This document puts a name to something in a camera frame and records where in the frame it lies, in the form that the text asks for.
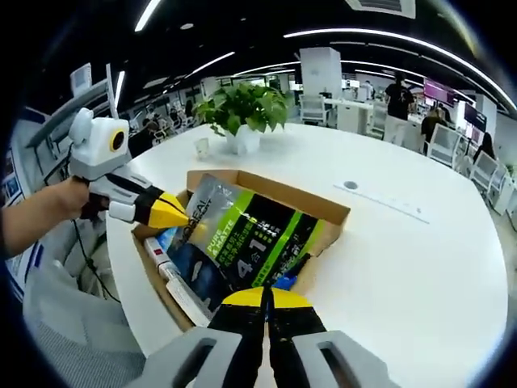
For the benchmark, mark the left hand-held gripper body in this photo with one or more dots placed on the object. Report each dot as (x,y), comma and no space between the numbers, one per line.
(99,149)

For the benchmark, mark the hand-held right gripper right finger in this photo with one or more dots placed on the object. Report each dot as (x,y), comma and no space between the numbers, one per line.
(299,335)

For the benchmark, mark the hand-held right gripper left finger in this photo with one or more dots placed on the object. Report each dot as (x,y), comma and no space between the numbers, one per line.
(226,335)

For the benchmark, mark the blue wet wipes soft item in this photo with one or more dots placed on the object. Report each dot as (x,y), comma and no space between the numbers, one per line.
(167,238)

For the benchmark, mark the white printed carton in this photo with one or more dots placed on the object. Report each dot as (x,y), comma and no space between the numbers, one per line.
(190,297)

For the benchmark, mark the green black silver pouch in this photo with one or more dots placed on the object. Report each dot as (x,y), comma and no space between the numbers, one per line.
(262,234)

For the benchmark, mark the brown cardboard shoe box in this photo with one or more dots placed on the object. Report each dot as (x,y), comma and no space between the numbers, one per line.
(291,198)

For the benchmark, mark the person's left hand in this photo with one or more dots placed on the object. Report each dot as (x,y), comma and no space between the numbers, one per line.
(72,200)

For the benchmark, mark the grey storage shelf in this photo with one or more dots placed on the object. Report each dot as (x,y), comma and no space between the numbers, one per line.
(60,117)

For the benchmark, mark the blue white tissue package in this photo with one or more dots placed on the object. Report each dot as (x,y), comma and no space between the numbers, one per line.
(287,283)

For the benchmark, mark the grey mesh office chair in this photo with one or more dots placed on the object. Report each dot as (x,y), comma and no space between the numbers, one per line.
(81,323)

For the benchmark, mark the potted green plant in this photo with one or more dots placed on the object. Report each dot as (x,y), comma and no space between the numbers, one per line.
(242,105)

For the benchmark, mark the white table power panel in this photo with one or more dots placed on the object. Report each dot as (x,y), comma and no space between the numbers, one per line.
(383,204)

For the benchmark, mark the white office chair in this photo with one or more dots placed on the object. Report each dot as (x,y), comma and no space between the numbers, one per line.
(444,143)
(484,171)

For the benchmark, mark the purple lit monitor screen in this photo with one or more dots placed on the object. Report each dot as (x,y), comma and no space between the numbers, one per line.
(438,92)

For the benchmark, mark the dark monitor screen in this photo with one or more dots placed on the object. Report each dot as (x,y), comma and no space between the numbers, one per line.
(476,114)

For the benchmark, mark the long ceiling light strip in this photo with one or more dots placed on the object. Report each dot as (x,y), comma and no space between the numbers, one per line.
(404,38)

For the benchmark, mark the ceiling air conditioner vent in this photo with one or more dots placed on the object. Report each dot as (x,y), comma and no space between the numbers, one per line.
(383,7)

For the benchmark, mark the blue wall display board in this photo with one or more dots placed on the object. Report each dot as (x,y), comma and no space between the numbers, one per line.
(12,182)

